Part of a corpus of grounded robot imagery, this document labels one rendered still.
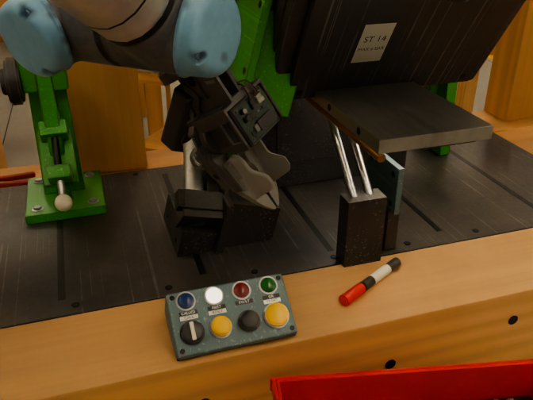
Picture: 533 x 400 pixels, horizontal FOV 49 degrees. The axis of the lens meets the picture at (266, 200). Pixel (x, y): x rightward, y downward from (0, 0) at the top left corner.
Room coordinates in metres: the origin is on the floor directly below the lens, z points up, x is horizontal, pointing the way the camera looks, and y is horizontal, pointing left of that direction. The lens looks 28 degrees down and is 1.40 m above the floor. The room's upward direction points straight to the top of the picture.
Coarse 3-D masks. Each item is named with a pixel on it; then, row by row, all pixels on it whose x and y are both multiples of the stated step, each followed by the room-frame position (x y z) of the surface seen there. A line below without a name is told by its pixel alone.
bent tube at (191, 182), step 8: (184, 144) 0.86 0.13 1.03; (192, 144) 0.85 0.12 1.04; (184, 152) 0.85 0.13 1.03; (184, 160) 0.84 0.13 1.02; (184, 168) 0.83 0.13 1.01; (192, 168) 0.82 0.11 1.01; (184, 176) 0.82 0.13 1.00; (192, 176) 0.81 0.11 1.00; (200, 176) 0.81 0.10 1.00; (184, 184) 0.81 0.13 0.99; (192, 184) 0.80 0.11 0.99; (200, 184) 0.80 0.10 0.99
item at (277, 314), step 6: (270, 306) 0.57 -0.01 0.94; (276, 306) 0.57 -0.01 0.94; (282, 306) 0.58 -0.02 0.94; (270, 312) 0.57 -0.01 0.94; (276, 312) 0.57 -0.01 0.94; (282, 312) 0.57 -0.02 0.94; (288, 312) 0.57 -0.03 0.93; (270, 318) 0.56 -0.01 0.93; (276, 318) 0.56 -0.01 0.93; (282, 318) 0.56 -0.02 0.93; (270, 324) 0.56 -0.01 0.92; (276, 324) 0.56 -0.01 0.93; (282, 324) 0.56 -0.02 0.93
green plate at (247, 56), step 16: (240, 0) 0.88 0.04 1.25; (256, 0) 0.81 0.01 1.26; (272, 0) 0.79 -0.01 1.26; (240, 16) 0.86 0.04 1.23; (256, 16) 0.80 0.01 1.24; (272, 16) 0.80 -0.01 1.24; (256, 32) 0.78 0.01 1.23; (272, 32) 0.80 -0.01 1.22; (240, 48) 0.83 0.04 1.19; (256, 48) 0.78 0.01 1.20; (272, 48) 0.80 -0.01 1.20; (240, 64) 0.81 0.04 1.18; (256, 64) 0.78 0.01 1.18; (272, 64) 0.80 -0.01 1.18; (272, 80) 0.80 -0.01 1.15; (288, 80) 0.81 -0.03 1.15; (272, 96) 0.80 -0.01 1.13; (288, 96) 0.81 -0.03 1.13; (288, 112) 0.81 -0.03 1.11
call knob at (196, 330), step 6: (186, 324) 0.54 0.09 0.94; (192, 324) 0.54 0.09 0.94; (198, 324) 0.54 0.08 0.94; (186, 330) 0.53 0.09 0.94; (192, 330) 0.53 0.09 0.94; (198, 330) 0.54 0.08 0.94; (186, 336) 0.53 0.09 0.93; (192, 336) 0.53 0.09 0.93; (198, 336) 0.53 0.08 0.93; (192, 342) 0.53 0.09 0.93
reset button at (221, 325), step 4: (220, 316) 0.55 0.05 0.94; (224, 316) 0.56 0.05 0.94; (216, 320) 0.55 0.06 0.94; (220, 320) 0.55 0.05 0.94; (224, 320) 0.55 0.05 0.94; (228, 320) 0.55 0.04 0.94; (212, 324) 0.55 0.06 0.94; (216, 324) 0.55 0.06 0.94; (220, 324) 0.55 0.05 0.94; (224, 324) 0.55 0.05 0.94; (228, 324) 0.55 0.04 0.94; (212, 328) 0.54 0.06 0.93; (216, 328) 0.54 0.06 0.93; (220, 328) 0.54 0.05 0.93; (224, 328) 0.54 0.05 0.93; (228, 328) 0.54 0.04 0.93; (216, 332) 0.54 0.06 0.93; (220, 332) 0.54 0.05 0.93; (224, 332) 0.54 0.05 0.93; (228, 332) 0.54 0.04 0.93; (220, 336) 0.54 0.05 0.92
